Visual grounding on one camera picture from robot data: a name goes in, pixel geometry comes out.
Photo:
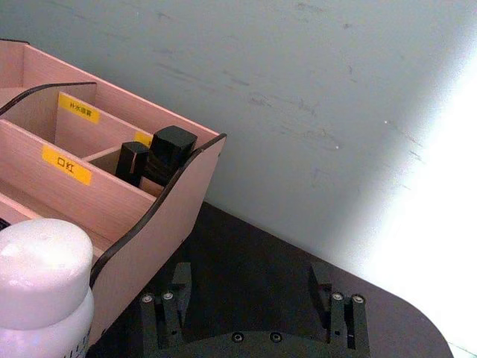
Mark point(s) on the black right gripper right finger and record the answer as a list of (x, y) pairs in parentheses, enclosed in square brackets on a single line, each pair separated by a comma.
[(318, 291)]

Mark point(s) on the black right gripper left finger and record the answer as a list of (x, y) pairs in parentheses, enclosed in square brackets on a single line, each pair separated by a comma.
[(181, 283)]

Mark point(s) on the black table cloth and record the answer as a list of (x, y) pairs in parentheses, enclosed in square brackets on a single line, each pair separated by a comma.
[(253, 261)]

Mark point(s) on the pale wooden compartment organizer box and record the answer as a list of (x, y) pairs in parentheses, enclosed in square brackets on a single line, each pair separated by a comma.
[(112, 201)]

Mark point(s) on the small black lipstick tube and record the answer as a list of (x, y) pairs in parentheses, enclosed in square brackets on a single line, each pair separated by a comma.
[(130, 164)]

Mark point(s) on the large black square-capped tube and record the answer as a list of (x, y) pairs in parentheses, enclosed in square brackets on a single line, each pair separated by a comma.
[(169, 153)]

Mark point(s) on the white bottle with round cap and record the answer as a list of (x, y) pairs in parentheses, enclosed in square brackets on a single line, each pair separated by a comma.
[(41, 276)]

